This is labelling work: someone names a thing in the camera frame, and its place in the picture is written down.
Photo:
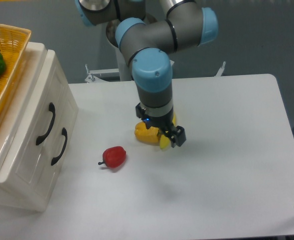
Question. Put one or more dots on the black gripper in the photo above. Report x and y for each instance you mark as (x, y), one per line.
(162, 118)

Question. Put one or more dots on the white top drawer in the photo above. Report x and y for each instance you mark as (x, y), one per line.
(50, 96)

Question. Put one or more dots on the white drawer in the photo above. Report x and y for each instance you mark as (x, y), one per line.
(50, 96)
(45, 174)

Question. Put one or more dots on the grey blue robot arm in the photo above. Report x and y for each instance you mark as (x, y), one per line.
(152, 70)

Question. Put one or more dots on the white lower drawer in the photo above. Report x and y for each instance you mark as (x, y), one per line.
(45, 174)

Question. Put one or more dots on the white drawer cabinet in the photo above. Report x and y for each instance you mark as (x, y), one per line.
(32, 62)

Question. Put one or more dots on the yellow toy pepper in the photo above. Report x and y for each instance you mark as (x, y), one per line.
(146, 135)

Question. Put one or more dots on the yellow toy banana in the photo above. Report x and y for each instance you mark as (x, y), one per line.
(164, 141)

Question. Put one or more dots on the red toy pepper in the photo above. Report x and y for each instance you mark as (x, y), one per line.
(113, 157)

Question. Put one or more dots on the yellow woven basket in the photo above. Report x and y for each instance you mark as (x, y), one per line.
(13, 42)

